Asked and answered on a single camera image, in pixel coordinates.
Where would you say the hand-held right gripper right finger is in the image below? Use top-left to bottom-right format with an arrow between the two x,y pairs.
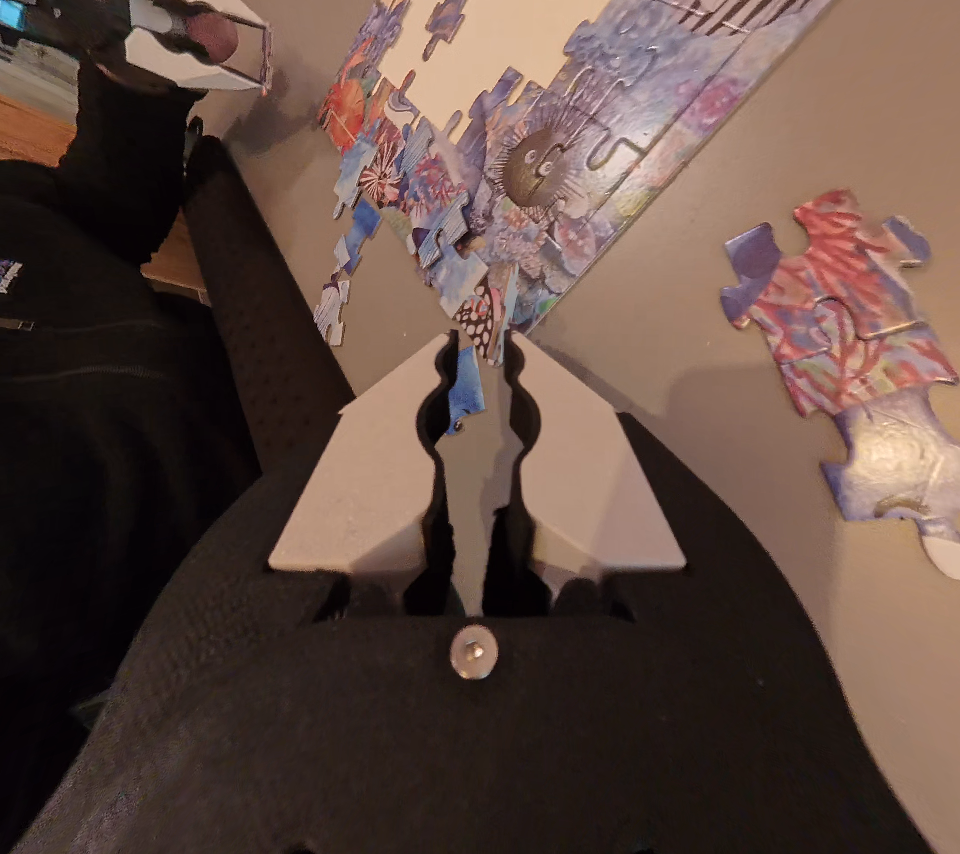
504,330 -> 689,602

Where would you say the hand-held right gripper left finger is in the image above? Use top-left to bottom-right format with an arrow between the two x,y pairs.
267,330 -> 460,598

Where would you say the dark blue puzzle piece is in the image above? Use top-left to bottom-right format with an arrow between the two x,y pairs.
448,344 -> 489,437

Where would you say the sea animal jigsaw puzzle tray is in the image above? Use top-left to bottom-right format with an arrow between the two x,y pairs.
315,0 -> 933,339

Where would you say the person's left forearm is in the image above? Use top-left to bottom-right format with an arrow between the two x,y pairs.
56,55 -> 207,266

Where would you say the person's left hand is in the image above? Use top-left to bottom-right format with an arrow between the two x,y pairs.
183,14 -> 241,65

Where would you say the black perforated chair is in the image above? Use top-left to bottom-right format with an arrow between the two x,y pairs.
183,134 -> 357,489

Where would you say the blue puzzle piece striped end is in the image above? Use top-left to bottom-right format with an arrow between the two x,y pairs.
333,197 -> 384,275

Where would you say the pale blue striped puzzle piece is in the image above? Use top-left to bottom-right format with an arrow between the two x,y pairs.
408,190 -> 474,270

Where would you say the red coral puzzle piece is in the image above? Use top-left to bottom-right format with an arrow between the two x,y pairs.
772,299 -> 960,420
720,188 -> 935,338

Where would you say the grey blue puzzle piece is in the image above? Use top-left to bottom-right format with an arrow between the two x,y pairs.
821,389 -> 960,581

